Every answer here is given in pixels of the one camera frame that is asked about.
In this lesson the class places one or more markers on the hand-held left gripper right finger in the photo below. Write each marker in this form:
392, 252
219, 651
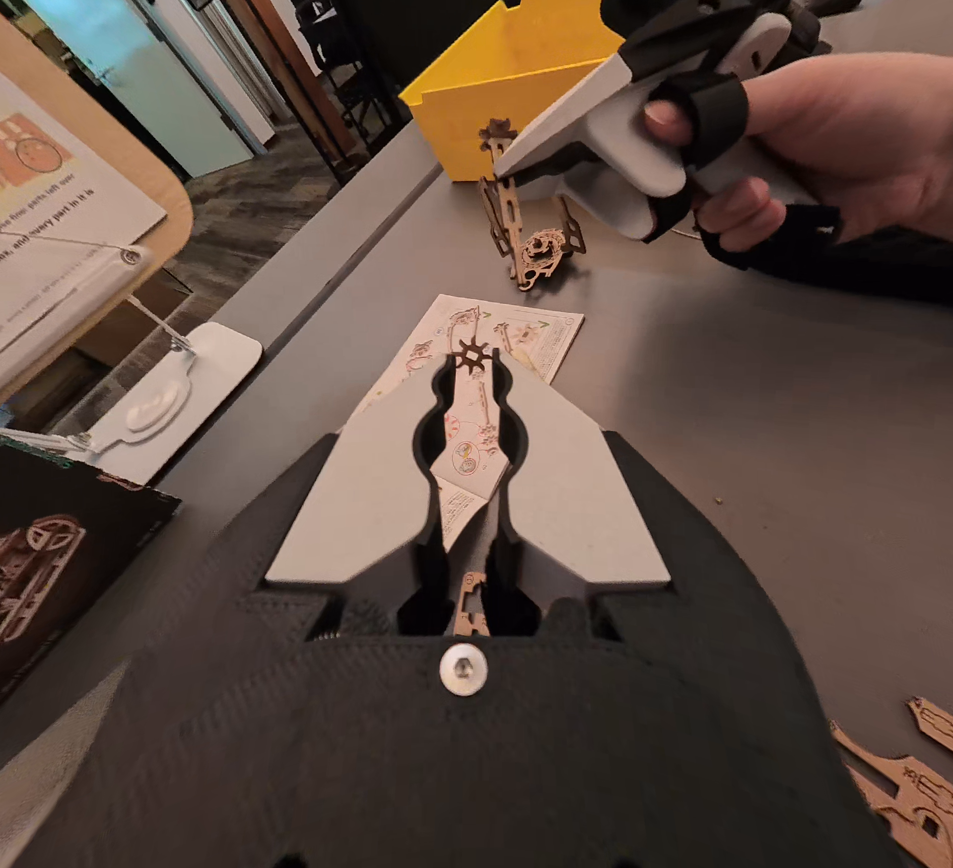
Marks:
581, 503

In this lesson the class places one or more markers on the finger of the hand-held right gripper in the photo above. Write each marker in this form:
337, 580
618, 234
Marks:
555, 171
566, 112

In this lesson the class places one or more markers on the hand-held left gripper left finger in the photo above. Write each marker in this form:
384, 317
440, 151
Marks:
357, 495

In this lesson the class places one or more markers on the wooden model gear assembly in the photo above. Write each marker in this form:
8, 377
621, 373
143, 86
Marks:
543, 253

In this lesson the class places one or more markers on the small dark wooden gear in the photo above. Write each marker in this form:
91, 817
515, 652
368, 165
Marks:
469, 360

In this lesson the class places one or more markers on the black model kit box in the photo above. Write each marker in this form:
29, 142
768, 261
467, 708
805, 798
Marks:
89, 510

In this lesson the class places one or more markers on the laser-cut wooden parts sheet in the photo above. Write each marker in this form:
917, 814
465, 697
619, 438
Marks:
893, 793

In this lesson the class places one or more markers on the person's right hand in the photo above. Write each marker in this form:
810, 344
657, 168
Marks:
878, 138

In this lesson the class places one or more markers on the yellow plastic bin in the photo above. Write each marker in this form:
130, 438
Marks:
484, 86

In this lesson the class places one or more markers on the small flat wooden part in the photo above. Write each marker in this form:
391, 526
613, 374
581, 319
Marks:
469, 615

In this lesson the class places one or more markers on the paper instruction sheet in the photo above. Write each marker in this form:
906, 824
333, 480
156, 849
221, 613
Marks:
536, 335

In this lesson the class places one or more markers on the white sign stand base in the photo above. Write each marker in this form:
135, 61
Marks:
216, 361

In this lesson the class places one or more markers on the black office chair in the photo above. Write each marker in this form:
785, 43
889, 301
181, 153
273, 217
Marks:
320, 26

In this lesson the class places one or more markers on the brown cardboard box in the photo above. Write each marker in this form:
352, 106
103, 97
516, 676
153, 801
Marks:
112, 332

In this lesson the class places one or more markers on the wooden sign board with paper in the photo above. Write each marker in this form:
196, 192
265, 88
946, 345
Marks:
45, 227

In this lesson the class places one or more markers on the small laser-cut wooden offcut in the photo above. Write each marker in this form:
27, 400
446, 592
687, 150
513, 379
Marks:
934, 723

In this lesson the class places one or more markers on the frosted glass door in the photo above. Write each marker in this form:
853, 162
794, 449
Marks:
112, 26

